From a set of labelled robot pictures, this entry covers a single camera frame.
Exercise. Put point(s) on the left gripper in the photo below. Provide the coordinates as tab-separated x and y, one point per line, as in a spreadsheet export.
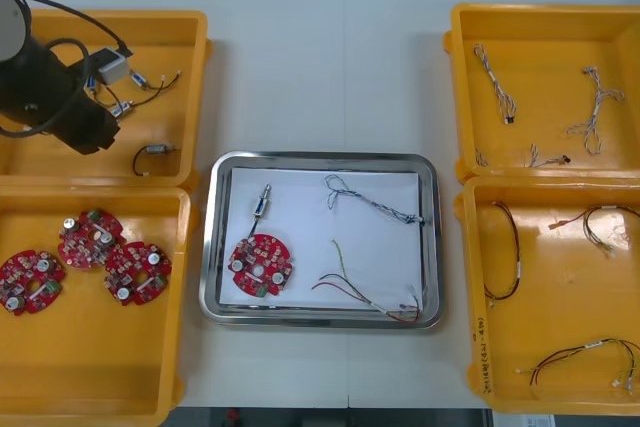
92	129

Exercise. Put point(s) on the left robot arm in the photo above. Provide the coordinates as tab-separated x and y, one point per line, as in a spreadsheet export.
35	87

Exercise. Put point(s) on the metal solenoid with blue label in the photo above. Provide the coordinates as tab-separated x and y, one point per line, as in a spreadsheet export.
261	207
121	108
136	79
91	86

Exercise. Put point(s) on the round red circuit board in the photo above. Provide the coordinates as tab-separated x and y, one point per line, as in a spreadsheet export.
261	264
90	239
138	273
32	282

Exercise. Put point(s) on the white sheet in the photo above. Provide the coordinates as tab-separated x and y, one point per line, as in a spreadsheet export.
300	197

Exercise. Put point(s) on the steel tray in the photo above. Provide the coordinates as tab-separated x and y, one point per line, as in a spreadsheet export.
320	319

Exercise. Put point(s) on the yellow-orange plastic bin with handwriting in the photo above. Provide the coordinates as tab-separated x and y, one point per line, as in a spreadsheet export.
550	297

